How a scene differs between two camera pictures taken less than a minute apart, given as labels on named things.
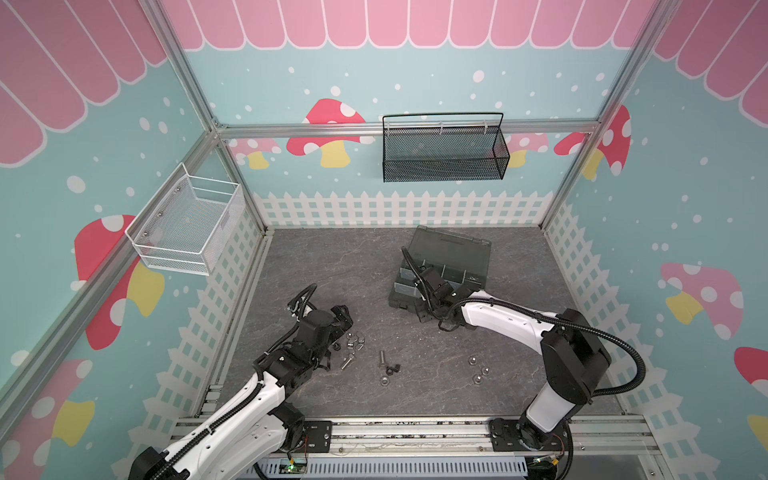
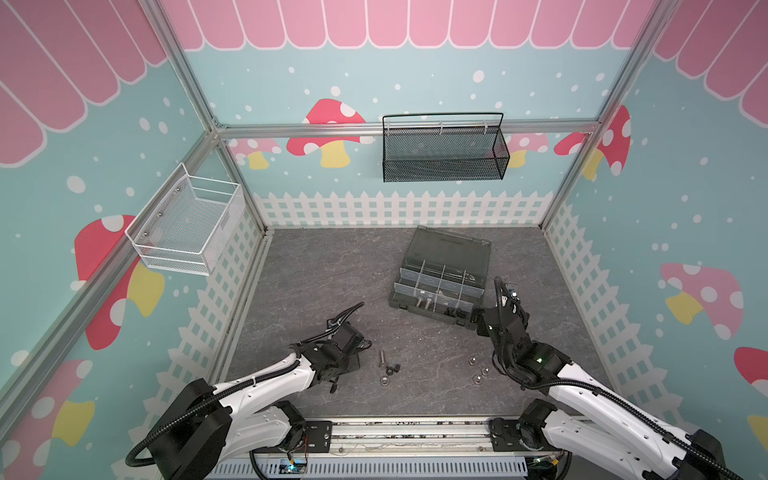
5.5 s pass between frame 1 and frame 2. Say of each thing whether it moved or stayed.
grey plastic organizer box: stayed
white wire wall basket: stayed
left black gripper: moved
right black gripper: moved
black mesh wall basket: stayed
